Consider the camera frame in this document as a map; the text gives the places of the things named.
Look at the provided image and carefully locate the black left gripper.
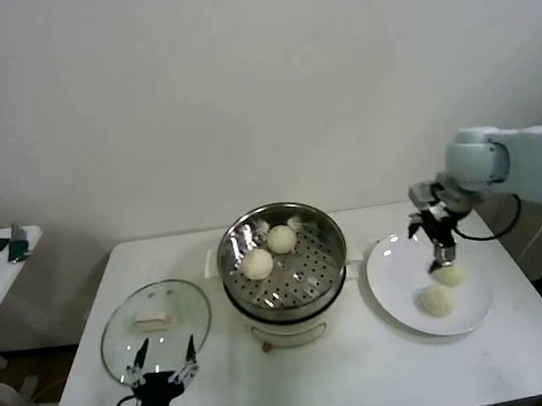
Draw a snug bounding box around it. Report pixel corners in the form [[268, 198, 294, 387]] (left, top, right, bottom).
[[121, 330, 206, 406]]

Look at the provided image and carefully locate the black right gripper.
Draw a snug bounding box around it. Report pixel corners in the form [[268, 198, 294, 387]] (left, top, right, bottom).
[[405, 205, 463, 278]]

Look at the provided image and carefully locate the white steamed baozi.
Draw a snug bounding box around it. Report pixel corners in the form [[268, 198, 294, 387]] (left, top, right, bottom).
[[416, 283, 458, 320], [238, 246, 277, 284], [433, 261, 469, 291], [264, 222, 300, 258]]

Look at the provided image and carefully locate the round glass pot lid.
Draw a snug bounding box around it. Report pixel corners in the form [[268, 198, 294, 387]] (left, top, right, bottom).
[[91, 274, 221, 389]]

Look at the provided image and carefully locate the stainless steel steamer basket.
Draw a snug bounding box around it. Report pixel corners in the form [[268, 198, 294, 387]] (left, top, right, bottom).
[[195, 192, 370, 323]]

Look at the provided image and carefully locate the large white plate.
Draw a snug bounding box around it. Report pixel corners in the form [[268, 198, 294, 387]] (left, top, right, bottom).
[[360, 221, 500, 347]]

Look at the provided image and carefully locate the green circuit board item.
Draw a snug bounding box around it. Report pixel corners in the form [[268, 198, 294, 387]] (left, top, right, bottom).
[[2, 220, 34, 265]]

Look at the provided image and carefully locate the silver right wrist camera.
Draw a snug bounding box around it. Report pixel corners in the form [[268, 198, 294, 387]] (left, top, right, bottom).
[[408, 179, 450, 214]]

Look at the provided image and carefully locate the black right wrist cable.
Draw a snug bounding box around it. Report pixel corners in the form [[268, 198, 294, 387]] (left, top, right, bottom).
[[450, 192, 527, 245]]

